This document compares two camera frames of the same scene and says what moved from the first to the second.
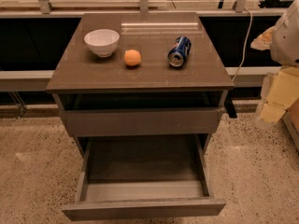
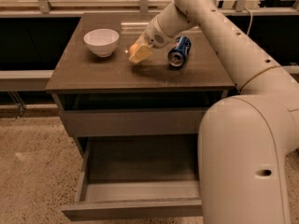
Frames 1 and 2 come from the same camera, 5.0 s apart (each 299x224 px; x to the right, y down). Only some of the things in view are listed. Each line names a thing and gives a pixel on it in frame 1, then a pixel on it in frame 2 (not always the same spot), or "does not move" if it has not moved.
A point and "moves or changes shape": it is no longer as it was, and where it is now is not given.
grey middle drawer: [142, 121] does not move
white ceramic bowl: [103, 41] does not move
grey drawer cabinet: [140, 84] does not move
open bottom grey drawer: [143, 175] does not move
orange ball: [132, 57] moves or changes shape
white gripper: [287, 41] → [153, 35]
